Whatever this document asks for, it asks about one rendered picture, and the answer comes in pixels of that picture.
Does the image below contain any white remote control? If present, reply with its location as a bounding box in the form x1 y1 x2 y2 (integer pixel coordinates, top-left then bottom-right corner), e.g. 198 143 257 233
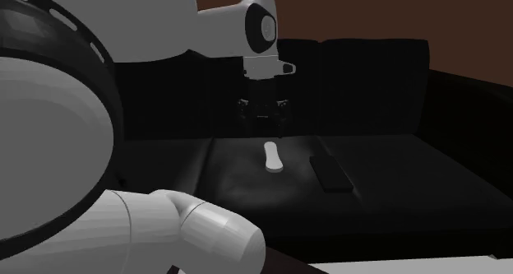
263 141 284 174

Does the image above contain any black leather sofa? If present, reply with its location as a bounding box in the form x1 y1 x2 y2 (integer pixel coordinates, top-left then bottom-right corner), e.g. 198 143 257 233
113 38 513 265

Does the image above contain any black remote control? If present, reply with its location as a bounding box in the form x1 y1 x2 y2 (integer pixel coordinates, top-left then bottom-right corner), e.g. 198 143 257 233
308 154 355 194

